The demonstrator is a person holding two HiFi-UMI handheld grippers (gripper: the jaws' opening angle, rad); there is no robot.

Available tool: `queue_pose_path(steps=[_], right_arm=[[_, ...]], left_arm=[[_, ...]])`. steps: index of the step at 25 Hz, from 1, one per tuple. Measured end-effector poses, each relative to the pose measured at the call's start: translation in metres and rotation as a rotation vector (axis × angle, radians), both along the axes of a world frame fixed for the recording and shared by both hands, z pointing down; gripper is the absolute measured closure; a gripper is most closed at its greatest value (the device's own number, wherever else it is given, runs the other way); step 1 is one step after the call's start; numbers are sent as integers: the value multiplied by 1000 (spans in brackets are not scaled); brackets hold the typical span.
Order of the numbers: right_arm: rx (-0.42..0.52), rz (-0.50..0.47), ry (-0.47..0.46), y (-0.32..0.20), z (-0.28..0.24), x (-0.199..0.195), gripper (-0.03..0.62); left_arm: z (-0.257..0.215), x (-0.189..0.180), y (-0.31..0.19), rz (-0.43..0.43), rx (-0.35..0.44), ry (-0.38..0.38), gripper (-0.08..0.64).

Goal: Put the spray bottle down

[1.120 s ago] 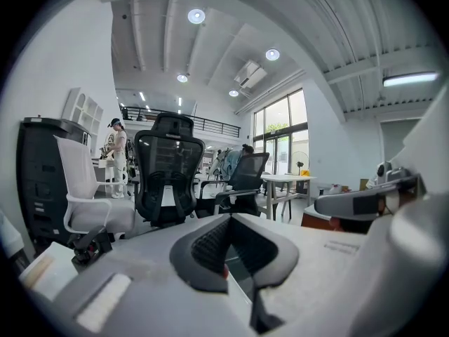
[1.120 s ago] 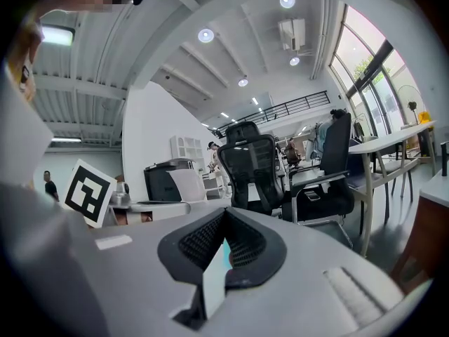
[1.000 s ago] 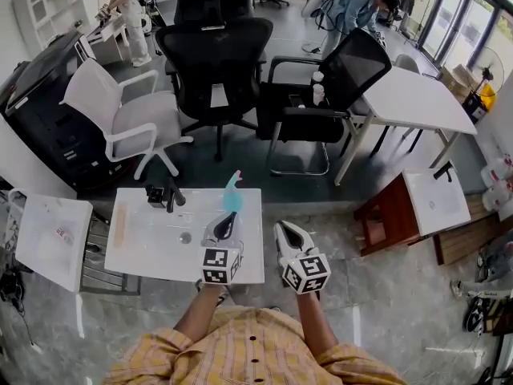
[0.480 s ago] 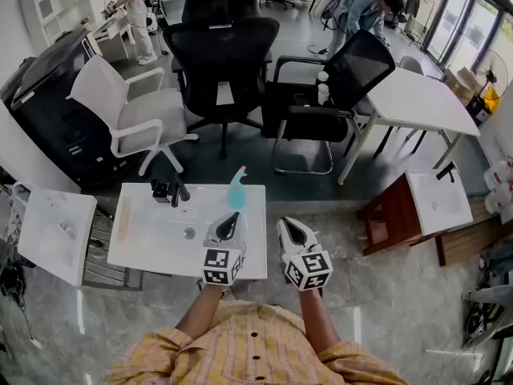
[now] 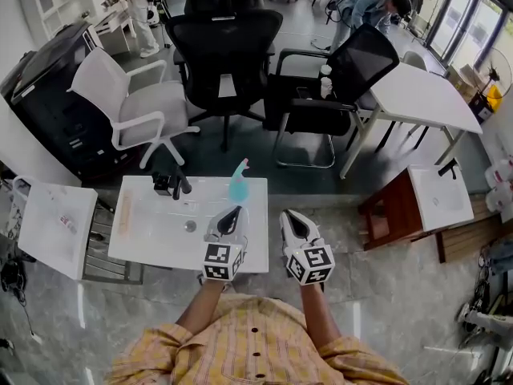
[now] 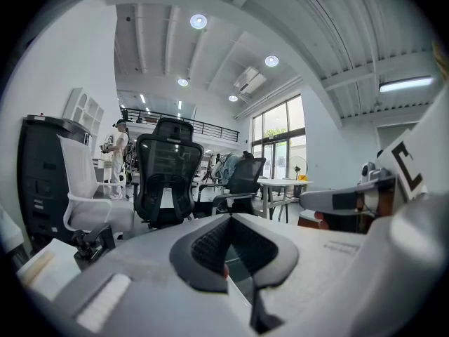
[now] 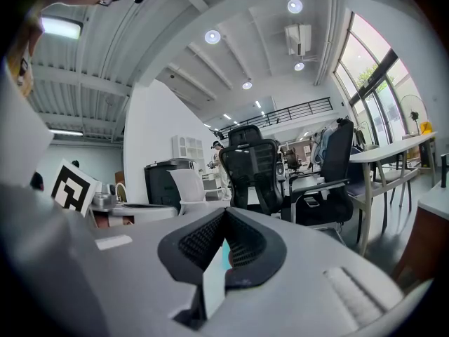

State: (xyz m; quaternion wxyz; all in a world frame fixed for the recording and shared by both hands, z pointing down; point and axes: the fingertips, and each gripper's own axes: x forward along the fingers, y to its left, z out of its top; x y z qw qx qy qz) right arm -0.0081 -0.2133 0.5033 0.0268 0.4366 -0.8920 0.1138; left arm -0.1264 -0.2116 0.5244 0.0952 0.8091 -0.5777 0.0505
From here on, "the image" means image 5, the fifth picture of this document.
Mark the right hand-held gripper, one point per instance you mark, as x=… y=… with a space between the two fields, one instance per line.
x=316 y=257

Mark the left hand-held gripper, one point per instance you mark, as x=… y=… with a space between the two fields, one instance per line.
x=218 y=255

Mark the teal spray bottle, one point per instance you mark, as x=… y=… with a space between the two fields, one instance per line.
x=239 y=189

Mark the person's right forearm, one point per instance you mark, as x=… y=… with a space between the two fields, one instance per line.
x=320 y=315

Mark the person's left forearm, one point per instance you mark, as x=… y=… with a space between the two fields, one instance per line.
x=200 y=307

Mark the metal drain plug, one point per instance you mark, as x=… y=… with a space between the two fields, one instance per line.
x=190 y=226

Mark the black faucet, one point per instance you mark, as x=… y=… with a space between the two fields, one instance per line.
x=180 y=183
x=449 y=168

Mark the white washbasin table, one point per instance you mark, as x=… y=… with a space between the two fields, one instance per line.
x=160 y=247

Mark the black soap dispenser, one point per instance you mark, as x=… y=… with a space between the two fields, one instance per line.
x=161 y=185

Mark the brown wooden cabinet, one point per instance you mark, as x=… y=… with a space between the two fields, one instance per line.
x=388 y=211

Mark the beige wooden strip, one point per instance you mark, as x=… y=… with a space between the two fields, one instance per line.
x=125 y=213

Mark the black mesh visitor chair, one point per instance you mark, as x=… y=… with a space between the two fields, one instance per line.
x=320 y=114

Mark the yellow plaid shirt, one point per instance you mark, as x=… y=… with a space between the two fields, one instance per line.
x=248 y=351

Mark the black phone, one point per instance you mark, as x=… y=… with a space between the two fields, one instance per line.
x=305 y=93

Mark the white office chair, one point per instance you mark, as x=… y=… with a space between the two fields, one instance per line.
x=148 y=110

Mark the white washbasin on wooden cabinet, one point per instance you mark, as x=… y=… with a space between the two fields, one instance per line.
x=441 y=203

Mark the white paper cup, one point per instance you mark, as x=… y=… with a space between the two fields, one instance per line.
x=326 y=88
x=325 y=70

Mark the white washbasin with sticker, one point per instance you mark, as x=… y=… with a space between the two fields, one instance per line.
x=52 y=239

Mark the white office table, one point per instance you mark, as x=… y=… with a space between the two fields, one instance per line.
x=421 y=98

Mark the black high-back office chair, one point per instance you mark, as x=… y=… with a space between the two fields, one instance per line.
x=224 y=46

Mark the white plastic bags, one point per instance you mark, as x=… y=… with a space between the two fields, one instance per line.
x=501 y=187

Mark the black cabinet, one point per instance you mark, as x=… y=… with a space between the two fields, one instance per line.
x=52 y=118

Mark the white patterned bag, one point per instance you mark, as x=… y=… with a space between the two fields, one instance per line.
x=16 y=211

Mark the yellow box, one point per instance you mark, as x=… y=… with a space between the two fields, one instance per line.
x=494 y=96

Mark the black standing fan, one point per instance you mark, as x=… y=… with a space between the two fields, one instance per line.
x=493 y=70

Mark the glass window front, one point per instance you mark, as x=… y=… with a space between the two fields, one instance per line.
x=469 y=18

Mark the white shelf cabinet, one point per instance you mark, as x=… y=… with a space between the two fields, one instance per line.
x=56 y=2

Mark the metal stand frame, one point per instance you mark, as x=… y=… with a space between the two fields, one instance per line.
x=108 y=263

